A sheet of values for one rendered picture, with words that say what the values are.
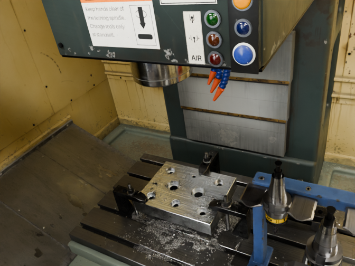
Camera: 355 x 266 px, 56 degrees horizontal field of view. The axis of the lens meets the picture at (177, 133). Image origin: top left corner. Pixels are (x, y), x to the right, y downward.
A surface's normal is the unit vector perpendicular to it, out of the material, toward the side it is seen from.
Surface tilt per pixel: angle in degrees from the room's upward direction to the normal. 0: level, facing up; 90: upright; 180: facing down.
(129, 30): 90
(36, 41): 90
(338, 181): 0
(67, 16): 90
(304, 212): 0
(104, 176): 24
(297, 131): 90
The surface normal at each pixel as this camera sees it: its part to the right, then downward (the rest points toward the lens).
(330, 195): -0.14, -0.83
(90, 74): 0.87, 0.16
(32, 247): 0.23, -0.70
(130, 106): -0.47, 0.54
